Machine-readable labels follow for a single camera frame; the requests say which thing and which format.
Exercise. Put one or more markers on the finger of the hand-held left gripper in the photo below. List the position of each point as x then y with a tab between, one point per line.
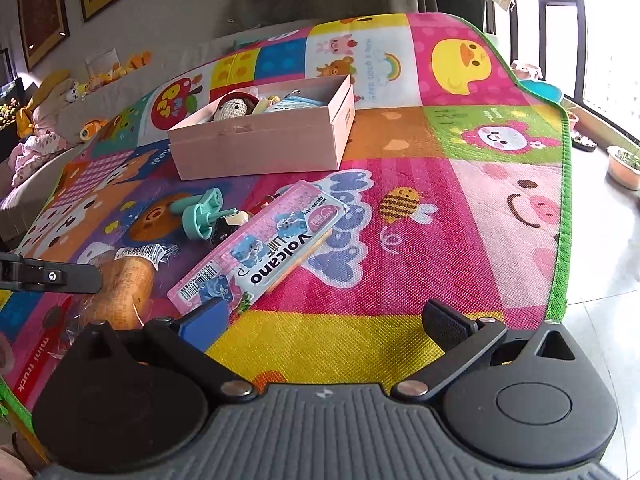
60	275

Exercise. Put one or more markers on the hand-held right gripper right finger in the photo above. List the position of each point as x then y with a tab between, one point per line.
447	327

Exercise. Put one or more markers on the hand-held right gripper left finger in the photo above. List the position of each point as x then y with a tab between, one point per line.
207	322

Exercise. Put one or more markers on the bread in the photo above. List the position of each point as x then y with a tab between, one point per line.
125	285

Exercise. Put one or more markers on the pink toothbrush package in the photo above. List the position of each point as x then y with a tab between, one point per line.
280	250

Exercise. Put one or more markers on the mint green toy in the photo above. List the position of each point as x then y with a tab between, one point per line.
205	215

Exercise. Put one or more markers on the pink cardboard box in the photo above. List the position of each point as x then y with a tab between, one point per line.
260	145

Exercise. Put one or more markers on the crocheted doll with green jacket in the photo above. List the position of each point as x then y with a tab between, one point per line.
235	107

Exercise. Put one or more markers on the blue and white pouch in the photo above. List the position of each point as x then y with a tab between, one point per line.
295	105

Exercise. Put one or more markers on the small dark toy car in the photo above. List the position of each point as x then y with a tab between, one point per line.
239	219

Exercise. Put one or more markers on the colourful cartoon play mat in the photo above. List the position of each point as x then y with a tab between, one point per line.
425	220

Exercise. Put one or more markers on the pink cloth bundle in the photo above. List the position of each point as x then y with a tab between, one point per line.
35	152

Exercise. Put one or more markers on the orange fish plush toy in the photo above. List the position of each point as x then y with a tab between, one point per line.
92	127

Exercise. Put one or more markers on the beige rabbit plush toy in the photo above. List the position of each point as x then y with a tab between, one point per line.
50	92

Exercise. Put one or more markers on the yellow plush toy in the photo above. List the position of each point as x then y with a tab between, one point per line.
102	80

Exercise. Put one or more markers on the white paper card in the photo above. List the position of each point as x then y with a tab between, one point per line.
102	62

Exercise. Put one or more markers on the small plant pot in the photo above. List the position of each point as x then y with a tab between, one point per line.
582	140

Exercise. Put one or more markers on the pink pot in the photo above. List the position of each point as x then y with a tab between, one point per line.
525	70

